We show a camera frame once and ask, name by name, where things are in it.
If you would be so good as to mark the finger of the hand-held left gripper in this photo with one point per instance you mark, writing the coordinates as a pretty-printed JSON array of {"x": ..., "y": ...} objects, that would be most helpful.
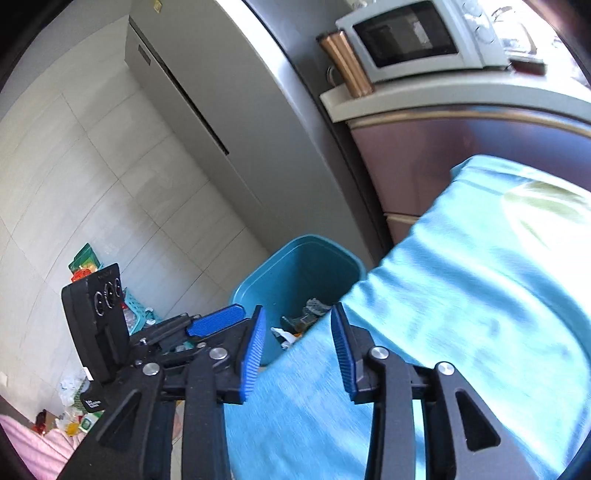
[{"x": 217, "y": 318}]

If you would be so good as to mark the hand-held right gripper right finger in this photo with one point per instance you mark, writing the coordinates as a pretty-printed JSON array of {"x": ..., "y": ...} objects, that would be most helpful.
[{"x": 344, "y": 355}]

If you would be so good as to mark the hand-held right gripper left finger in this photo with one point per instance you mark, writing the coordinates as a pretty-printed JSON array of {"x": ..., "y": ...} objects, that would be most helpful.
[{"x": 251, "y": 350}]

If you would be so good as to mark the teal plastic trash bin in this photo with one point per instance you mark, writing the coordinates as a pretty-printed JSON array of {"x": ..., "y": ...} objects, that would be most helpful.
[{"x": 300, "y": 263}]

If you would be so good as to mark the white plastic scrap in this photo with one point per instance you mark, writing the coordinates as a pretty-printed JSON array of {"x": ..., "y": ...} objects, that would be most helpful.
[{"x": 284, "y": 337}]

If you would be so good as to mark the teal plastic basket rack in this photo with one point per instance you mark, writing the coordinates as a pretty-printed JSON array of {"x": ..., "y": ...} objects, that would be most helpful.
[{"x": 147, "y": 318}]

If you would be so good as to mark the crumpled grey wrapper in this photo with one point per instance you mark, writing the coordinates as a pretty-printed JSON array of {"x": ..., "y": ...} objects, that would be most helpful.
[{"x": 316, "y": 308}]

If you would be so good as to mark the green and red snack packet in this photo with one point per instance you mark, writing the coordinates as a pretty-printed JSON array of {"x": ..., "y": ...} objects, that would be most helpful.
[{"x": 85, "y": 258}]

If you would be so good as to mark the light blue tablecloth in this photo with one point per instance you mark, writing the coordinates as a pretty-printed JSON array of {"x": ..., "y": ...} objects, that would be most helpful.
[{"x": 461, "y": 323}]

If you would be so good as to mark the pink clothing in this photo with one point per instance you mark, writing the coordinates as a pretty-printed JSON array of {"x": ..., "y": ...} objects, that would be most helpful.
[{"x": 32, "y": 447}]

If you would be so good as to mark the grey refrigerator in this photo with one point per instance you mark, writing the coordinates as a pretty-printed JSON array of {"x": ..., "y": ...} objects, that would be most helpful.
[{"x": 268, "y": 138}]

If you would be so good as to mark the brown kitchen cabinet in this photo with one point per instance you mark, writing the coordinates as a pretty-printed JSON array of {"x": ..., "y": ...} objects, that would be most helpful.
[{"x": 415, "y": 161}]

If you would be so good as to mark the copper travel tumbler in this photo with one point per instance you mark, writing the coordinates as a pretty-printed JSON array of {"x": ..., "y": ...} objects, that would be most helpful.
[{"x": 348, "y": 64}]

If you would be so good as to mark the white microwave oven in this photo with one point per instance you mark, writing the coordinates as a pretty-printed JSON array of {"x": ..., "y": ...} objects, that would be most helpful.
[{"x": 397, "y": 32}]

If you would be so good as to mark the dark red tray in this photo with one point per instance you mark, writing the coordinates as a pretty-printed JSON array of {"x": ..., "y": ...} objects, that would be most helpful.
[{"x": 528, "y": 67}]

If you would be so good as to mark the glass kettle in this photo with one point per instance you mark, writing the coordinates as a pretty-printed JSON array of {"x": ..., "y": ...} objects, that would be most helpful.
[{"x": 512, "y": 32}]

